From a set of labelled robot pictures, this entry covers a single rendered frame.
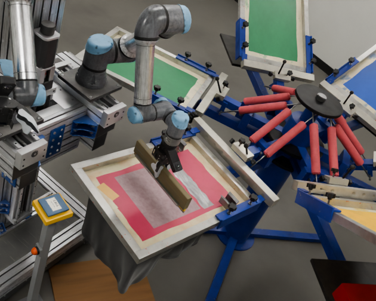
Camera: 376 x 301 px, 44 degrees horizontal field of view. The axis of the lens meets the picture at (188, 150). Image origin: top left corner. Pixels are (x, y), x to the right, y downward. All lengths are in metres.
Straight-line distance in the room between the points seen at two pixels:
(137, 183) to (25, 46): 0.96
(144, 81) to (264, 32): 1.80
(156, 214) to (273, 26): 1.94
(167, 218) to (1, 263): 1.05
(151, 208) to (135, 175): 0.22
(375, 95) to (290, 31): 0.77
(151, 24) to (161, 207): 0.87
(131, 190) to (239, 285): 1.41
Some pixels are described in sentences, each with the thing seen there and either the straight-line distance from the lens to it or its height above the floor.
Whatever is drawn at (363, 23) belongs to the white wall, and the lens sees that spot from 6.44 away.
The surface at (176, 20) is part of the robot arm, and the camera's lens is 1.94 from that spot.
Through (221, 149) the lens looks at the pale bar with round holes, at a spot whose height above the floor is 1.03.
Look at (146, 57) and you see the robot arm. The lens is 1.91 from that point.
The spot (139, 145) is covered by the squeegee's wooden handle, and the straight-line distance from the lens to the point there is 2.25.
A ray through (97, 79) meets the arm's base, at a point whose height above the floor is 1.31.
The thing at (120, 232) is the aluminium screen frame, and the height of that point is 0.99.
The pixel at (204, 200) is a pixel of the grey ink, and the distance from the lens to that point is 2.37.
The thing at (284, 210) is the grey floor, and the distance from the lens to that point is 4.12.
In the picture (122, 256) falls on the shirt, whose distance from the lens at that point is 2.32.
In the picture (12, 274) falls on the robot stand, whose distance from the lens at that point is 2.78.
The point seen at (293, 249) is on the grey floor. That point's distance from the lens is 3.87.
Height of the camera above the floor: 2.57
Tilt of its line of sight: 38 degrees down
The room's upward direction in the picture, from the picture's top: 24 degrees clockwise
